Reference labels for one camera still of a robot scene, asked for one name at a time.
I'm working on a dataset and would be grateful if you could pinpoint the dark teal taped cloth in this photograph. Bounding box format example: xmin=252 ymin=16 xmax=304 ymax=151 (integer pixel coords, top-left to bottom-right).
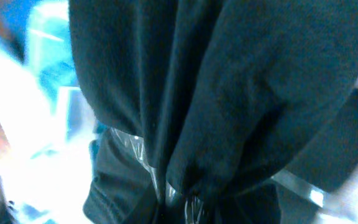
xmin=69 ymin=0 xmax=358 ymax=223

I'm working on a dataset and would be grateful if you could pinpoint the clear plastic storage container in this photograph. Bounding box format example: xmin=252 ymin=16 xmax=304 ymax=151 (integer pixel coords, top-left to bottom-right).
xmin=0 ymin=0 xmax=358 ymax=224

